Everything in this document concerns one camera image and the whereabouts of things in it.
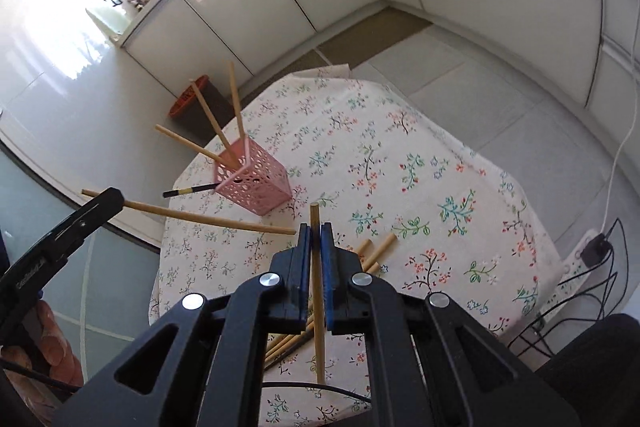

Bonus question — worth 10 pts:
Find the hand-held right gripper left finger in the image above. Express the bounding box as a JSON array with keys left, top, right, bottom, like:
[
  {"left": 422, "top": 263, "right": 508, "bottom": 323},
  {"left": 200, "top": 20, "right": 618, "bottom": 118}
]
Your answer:
[{"left": 52, "top": 222, "right": 313, "bottom": 427}]

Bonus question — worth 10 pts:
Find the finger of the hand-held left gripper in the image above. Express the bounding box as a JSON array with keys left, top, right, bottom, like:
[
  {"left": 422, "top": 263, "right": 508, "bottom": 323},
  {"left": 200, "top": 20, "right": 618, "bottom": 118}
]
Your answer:
[{"left": 42, "top": 188, "right": 126, "bottom": 259}]

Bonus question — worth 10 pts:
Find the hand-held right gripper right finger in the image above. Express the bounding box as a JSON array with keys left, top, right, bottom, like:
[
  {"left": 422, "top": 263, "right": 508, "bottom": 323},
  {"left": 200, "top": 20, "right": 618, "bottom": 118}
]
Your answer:
[{"left": 319, "top": 221, "right": 582, "bottom": 427}]

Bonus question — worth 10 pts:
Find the long bamboo chopstick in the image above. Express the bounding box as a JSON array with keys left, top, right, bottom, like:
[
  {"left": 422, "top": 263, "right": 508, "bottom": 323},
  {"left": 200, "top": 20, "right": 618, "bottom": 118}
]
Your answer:
[
  {"left": 189, "top": 79, "right": 240, "bottom": 165},
  {"left": 308, "top": 202, "right": 327, "bottom": 385},
  {"left": 81, "top": 188, "right": 297, "bottom": 236},
  {"left": 227, "top": 62, "right": 249, "bottom": 142},
  {"left": 154, "top": 124, "right": 242, "bottom": 170}
]

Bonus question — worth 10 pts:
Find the pile of bamboo chopsticks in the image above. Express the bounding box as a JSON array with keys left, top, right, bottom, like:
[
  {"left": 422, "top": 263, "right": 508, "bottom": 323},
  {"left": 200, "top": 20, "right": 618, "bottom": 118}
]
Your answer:
[{"left": 264, "top": 233, "right": 399, "bottom": 364}]

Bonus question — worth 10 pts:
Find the pink perforated utensil holder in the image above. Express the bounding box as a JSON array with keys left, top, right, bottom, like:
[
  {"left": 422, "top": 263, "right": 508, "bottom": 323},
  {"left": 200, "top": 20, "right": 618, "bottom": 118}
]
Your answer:
[{"left": 212, "top": 138, "right": 294, "bottom": 216}]

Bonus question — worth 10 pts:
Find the floral tablecloth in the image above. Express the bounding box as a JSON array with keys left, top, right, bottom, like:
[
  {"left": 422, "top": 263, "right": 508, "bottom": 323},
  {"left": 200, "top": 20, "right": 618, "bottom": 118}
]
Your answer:
[{"left": 149, "top": 64, "right": 544, "bottom": 426}]

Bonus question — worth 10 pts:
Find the red-rimmed brown trash bin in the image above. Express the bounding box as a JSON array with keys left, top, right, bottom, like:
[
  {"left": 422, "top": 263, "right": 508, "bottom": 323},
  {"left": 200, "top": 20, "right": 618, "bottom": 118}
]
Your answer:
[{"left": 167, "top": 74, "right": 237, "bottom": 134}]

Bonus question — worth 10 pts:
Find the white cutting board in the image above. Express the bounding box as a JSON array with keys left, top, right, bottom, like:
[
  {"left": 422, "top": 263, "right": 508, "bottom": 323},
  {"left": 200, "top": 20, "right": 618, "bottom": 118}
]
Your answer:
[{"left": 84, "top": 4, "right": 132, "bottom": 40}]

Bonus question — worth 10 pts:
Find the brown floor mat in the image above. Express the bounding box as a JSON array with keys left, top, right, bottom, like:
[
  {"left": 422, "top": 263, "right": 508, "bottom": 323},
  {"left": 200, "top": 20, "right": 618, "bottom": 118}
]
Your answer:
[{"left": 314, "top": 6, "right": 434, "bottom": 72}]

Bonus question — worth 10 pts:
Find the black power adapter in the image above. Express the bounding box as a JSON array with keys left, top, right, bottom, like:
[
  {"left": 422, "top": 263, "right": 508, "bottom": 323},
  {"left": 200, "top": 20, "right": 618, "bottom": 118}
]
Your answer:
[{"left": 580, "top": 232, "right": 612, "bottom": 266}]

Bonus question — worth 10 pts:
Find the person's leg in dark trousers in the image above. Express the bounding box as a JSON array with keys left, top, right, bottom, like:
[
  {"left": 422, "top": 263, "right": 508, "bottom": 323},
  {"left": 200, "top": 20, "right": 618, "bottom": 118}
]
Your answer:
[{"left": 535, "top": 313, "right": 640, "bottom": 427}]

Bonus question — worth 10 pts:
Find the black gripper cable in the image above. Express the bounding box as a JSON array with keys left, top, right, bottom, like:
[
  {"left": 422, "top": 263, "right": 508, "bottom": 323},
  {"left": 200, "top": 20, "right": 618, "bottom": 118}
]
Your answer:
[{"left": 259, "top": 381, "right": 374, "bottom": 404}]

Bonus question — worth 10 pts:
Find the white power strip with cables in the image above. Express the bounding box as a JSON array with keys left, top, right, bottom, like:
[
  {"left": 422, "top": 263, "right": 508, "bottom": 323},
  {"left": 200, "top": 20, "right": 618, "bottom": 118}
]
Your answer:
[{"left": 509, "top": 217, "right": 632, "bottom": 358}]

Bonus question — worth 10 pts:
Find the white cable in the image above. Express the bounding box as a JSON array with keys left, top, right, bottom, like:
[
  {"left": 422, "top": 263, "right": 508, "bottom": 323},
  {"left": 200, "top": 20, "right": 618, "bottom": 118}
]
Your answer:
[{"left": 596, "top": 104, "right": 640, "bottom": 235}]

